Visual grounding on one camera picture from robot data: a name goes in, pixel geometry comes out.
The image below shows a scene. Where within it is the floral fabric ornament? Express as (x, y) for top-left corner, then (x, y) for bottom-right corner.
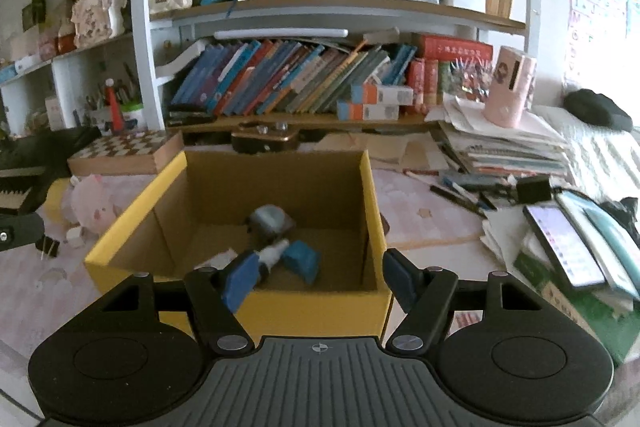
(71, 0), (128, 50)

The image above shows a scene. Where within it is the white tub green lid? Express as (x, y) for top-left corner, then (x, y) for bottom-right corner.
(119, 103), (147, 132)

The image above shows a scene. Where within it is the pink checked cloth desktop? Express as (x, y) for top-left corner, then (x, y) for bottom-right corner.
(0, 131), (640, 413)

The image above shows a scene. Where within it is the blue plastic packet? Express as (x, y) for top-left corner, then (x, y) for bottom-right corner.
(281, 240), (322, 286)

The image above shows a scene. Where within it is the black binder clip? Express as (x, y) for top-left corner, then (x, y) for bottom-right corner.
(37, 234), (62, 262)

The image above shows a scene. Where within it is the black power adapter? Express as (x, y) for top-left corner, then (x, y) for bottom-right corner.
(515, 176), (552, 204)

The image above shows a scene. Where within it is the smartphone showing app list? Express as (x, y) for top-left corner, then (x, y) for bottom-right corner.
(522, 203), (610, 294)

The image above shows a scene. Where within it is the dark cloth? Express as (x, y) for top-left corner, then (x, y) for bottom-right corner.
(564, 89), (634, 132)

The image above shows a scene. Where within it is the stack of papers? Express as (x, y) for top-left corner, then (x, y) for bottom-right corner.
(438, 97), (573, 180)

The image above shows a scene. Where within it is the white spray bottle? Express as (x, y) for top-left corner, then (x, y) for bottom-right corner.
(195, 239), (292, 282)

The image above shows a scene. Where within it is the brown cardboard sheet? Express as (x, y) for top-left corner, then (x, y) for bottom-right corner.
(345, 131), (451, 174)

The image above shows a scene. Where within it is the checkered chess board box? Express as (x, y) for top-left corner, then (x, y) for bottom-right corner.
(67, 129), (186, 178)

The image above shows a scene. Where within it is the pink plush pig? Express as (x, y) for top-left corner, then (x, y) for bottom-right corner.
(69, 174), (119, 237)

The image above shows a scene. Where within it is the beige bordered desk mat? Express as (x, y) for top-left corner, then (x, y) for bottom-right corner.
(372, 168), (489, 253)

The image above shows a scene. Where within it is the yellow cardboard box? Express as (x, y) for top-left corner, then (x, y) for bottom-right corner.
(84, 149), (396, 344)

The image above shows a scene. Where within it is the red book box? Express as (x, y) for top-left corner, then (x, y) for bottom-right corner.
(414, 34), (495, 64)

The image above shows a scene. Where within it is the black electronic keyboard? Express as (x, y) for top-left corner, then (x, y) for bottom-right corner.
(0, 126), (104, 216)

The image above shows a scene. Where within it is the alphabet wall poster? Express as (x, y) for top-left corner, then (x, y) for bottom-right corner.
(564, 0), (640, 88)

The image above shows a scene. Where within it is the green book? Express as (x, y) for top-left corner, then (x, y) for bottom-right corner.
(514, 251), (640, 367)

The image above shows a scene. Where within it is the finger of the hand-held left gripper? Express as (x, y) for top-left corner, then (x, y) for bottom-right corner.
(0, 212), (46, 254)

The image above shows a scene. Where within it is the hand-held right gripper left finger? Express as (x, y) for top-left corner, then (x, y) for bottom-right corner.
(95, 252), (262, 356)

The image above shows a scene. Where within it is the red cone ornament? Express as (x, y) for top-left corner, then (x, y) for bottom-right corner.
(104, 79), (127, 134)

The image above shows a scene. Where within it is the white wooden bookshelf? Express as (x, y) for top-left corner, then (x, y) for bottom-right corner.
(0, 0), (540, 134)

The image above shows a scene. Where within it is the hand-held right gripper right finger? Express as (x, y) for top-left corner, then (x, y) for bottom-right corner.
(382, 249), (549, 354)

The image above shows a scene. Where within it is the row of leaning books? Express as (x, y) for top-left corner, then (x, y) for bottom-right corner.
(171, 38), (418, 116)

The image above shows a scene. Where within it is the pink pen holder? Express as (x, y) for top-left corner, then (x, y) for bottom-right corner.
(482, 46), (539, 128)

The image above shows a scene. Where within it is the orange white carton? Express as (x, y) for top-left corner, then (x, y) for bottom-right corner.
(350, 84), (416, 106)
(337, 101), (401, 122)

